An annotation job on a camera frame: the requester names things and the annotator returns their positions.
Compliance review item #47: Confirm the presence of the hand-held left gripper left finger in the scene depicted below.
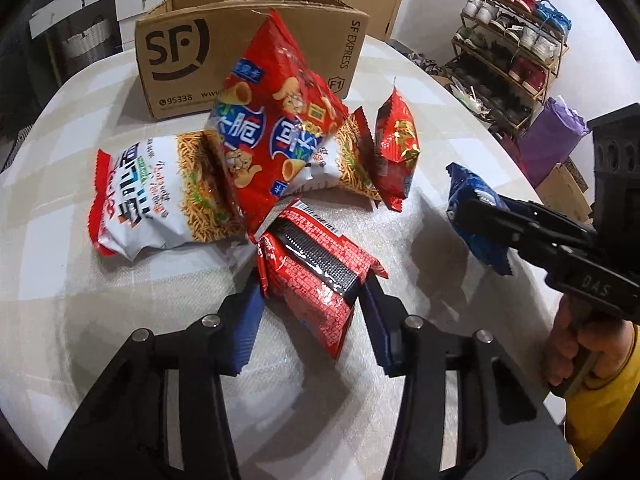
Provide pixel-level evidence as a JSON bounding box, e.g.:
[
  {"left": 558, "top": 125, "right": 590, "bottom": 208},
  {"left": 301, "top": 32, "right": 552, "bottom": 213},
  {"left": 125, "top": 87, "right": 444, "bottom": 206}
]
[{"left": 47, "top": 280, "right": 267, "bottom": 480}]

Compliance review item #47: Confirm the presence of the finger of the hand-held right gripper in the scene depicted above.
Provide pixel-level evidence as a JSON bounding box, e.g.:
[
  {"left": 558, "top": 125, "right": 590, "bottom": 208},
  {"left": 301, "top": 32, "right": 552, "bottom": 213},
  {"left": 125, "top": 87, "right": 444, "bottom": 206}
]
[
  {"left": 456, "top": 198, "right": 564, "bottom": 282},
  {"left": 502, "top": 198, "right": 597, "bottom": 247}
]

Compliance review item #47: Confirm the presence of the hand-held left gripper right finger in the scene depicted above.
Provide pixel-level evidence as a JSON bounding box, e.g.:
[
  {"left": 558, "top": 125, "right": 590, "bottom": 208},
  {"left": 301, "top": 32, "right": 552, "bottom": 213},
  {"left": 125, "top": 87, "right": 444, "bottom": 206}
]
[{"left": 357, "top": 275, "right": 576, "bottom": 480}]

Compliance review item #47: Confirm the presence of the blue cookie packet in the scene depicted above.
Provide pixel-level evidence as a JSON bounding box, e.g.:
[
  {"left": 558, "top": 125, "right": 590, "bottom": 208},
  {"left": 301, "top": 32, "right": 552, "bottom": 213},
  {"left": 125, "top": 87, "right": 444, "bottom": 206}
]
[{"left": 446, "top": 162, "right": 513, "bottom": 276}]

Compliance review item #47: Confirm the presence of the red packet with black stripe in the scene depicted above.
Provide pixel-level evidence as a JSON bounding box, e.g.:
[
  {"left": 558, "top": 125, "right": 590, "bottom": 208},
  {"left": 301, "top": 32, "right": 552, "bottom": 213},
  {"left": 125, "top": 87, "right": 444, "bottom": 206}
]
[{"left": 255, "top": 200, "right": 390, "bottom": 361}]

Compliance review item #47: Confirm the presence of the red cookie packet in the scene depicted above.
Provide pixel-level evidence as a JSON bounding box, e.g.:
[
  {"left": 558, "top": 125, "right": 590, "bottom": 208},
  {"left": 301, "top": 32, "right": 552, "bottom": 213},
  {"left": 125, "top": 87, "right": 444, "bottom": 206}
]
[{"left": 372, "top": 85, "right": 421, "bottom": 211}]

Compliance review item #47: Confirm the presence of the white noodle snack bag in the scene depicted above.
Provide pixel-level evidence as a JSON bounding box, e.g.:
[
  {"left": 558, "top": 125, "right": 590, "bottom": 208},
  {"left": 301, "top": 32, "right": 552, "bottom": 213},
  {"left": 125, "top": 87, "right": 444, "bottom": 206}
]
[
  {"left": 295, "top": 110, "right": 383, "bottom": 203},
  {"left": 89, "top": 130, "right": 246, "bottom": 261}
]

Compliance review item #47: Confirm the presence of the large red cone-snack bag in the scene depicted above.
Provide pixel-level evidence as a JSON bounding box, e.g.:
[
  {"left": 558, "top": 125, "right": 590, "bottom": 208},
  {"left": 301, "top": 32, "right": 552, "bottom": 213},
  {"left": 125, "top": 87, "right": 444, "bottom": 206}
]
[{"left": 207, "top": 7, "right": 351, "bottom": 241}]

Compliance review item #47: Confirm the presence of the brown cardboard box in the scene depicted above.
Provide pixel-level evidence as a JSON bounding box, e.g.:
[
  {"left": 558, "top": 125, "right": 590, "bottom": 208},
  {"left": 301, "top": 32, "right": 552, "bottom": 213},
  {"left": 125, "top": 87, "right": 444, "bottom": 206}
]
[{"left": 135, "top": 0, "right": 371, "bottom": 121}]

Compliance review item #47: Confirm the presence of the person's right hand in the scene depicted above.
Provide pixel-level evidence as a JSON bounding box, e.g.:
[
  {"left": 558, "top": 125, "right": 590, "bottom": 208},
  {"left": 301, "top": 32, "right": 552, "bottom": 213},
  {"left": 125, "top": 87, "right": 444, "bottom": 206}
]
[{"left": 542, "top": 300, "right": 636, "bottom": 393}]

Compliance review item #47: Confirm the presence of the flat brown cardboard carton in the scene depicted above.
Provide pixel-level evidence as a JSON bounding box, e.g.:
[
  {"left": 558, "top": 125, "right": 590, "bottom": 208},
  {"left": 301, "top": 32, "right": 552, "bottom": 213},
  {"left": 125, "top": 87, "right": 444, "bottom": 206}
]
[{"left": 537, "top": 160, "right": 596, "bottom": 223}]

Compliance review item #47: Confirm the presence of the red shopping bag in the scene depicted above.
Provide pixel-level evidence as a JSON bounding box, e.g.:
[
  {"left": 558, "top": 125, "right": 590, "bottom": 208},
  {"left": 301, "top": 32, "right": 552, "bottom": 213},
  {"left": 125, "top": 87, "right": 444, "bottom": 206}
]
[{"left": 492, "top": 132, "right": 523, "bottom": 171}]

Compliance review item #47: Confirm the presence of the purple bag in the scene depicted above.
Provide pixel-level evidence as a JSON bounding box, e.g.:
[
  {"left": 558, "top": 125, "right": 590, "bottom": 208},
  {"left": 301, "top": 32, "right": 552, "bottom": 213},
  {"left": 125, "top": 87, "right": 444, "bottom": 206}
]
[{"left": 517, "top": 97, "right": 591, "bottom": 186}]

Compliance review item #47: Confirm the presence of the wooden shoe rack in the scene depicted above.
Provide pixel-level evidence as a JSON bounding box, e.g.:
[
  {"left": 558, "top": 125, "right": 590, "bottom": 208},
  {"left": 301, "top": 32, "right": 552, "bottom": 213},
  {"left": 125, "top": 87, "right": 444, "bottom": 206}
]
[{"left": 445, "top": 0, "right": 571, "bottom": 131}]

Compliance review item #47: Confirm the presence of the pile of sneakers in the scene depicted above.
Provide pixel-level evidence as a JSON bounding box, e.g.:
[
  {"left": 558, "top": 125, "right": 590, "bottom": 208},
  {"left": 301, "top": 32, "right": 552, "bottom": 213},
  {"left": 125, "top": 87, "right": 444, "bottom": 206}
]
[{"left": 400, "top": 50, "right": 451, "bottom": 78}]

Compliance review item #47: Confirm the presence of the shoe rack with shoes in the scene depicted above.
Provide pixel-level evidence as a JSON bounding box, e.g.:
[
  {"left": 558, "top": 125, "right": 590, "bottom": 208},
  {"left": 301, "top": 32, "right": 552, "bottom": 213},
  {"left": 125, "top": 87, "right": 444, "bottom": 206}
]
[{"left": 460, "top": 0, "right": 571, "bottom": 121}]

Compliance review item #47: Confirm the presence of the woven laundry basket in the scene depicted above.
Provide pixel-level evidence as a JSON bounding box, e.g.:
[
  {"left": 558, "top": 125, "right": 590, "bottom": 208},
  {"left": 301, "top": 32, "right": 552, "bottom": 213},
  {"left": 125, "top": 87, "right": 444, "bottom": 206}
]
[{"left": 57, "top": 15, "right": 121, "bottom": 61}]

